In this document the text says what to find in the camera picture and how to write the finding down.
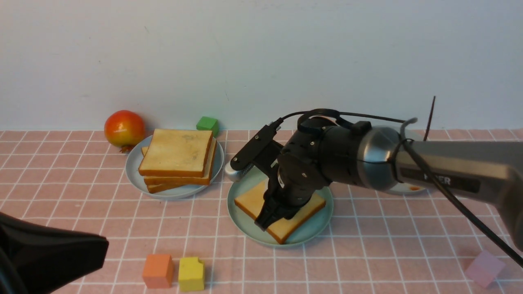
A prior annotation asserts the green centre plate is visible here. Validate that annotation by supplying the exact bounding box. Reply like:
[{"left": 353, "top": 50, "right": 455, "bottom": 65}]
[{"left": 227, "top": 165, "right": 334, "bottom": 248}]

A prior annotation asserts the orange foam cube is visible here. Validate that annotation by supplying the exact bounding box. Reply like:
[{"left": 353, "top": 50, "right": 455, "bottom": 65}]
[{"left": 142, "top": 254, "right": 174, "bottom": 289}]

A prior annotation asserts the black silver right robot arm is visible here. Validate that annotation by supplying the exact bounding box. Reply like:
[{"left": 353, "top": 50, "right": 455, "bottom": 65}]
[{"left": 255, "top": 116, "right": 523, "bottom": 250}]

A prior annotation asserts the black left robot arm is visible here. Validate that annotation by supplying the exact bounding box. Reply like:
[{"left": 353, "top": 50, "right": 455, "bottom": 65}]
[{"left": 0, "top": 213, "right": 110, "bottom": 294}]

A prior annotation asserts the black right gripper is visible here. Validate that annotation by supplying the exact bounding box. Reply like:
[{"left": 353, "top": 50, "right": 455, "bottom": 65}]
[{"left": 255, "top": 153, "right": 327, "bottom": 231}]

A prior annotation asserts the red pomegranate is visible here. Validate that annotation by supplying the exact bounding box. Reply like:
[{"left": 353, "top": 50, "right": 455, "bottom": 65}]
[{"left": 103, "top": 110, "right": 146, "bottom": 153}]

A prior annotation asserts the black camera cable right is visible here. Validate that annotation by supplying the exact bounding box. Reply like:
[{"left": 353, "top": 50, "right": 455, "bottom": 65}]
[{"left": 270, "top": 96, "right": 523, "bottom": 268}]

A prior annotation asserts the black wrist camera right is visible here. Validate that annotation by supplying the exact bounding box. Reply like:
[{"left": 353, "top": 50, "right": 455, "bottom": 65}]
[{"left": 224, "top": 121, "right": 283, "bottom": 182}]

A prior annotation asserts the green foam cube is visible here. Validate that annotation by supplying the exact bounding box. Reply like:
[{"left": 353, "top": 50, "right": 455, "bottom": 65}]
[{"left": 196, "top": 116, "right": 220, "bottom": 137}]

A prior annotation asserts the toast slice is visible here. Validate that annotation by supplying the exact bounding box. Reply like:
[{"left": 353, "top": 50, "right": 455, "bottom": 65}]
[
  {"left": 234, "top": 179, "right": 326, "bottom": 245},
  {"left": 138, "top": 129, "right": 215, "bottom": 178},
  {"left": 140, "top": 147, "right": 195, "bottom": 193},
  {"left": 143, "top": 139, "right": 217, "bottom": 185}
]

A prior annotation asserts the pink checked tablecloth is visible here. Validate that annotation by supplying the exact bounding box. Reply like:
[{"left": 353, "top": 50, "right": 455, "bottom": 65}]
[{"left": 0, "top": 131, "right": 522, "bottom": 294}]

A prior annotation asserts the light blue bread plate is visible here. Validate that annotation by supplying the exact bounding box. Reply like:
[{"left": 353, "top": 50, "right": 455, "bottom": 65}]
[{"left": 125, "top": 135, "right": 225, "bottom": 200}]

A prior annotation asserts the pink foam cube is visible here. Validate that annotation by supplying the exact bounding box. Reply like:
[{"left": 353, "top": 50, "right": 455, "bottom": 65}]
[{"left": 464, "top": 250, "right": 506, "bottom": 289}]

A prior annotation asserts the grey egg plate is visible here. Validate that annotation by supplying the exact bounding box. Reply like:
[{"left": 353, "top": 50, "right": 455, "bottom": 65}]
[{"left": 373, "top": 125, "right": 426, "bottom": 196}]

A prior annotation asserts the yellow foam cube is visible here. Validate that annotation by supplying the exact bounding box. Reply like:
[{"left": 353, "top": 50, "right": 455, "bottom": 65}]
[{"left": 178, "top": 256, "right": 206, "bottom": 292}]

